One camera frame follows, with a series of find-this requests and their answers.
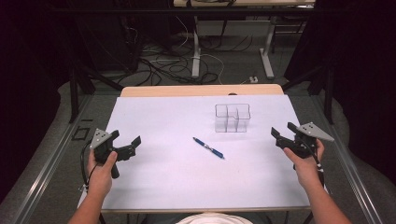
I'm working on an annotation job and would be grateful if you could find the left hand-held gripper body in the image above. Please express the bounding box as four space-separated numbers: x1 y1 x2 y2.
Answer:
90 127 121 180

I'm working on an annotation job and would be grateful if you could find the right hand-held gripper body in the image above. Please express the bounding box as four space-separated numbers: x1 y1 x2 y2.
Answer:
293 121 335 160

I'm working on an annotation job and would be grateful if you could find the clear plastic organizer box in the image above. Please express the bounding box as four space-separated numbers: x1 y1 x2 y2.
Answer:
214 103 252 134

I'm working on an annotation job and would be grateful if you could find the blue pen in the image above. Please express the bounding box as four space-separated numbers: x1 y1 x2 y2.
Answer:
191 136 226 161

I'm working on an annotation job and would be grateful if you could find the person's right hand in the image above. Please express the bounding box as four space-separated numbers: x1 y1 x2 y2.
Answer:
282 139 326 189

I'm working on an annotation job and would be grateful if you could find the person's left hand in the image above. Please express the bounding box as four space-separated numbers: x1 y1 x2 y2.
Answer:
86 150 119 197

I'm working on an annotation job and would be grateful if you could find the black metal stand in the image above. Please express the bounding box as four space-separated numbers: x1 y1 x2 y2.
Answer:
280 63 335 126
68 60 124 124

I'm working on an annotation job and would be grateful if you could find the black curtain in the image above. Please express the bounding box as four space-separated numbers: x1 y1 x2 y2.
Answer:
0 0 76 203
284 0 396 186

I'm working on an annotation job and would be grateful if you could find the white desk leg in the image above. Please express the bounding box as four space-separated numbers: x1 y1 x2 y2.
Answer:
191 15 202 79
259 17 276 80

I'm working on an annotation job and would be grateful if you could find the wooden table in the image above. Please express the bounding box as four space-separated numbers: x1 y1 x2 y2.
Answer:
100 83 313 215

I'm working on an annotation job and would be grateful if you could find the black horizontal bar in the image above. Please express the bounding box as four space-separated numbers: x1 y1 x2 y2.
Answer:
50 7 316 15

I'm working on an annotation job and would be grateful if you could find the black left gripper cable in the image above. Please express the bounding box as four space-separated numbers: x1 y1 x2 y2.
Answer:
79 139 95 191

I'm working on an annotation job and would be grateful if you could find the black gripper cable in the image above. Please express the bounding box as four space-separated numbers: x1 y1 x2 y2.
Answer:
79 139 95 191
306 143 326 187

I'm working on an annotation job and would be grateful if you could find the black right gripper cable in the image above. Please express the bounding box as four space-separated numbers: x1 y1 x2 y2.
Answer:
306 143 326 187

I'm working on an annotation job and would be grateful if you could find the aluminium floor rail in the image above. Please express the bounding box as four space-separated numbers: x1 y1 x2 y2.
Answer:
311 95 385 224
11 93 95 224

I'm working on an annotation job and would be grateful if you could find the bundle of black floor cables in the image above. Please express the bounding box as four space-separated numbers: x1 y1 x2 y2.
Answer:
134 43 220 88

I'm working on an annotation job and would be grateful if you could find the white floor cable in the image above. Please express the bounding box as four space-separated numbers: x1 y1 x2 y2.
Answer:
200 53 226 86

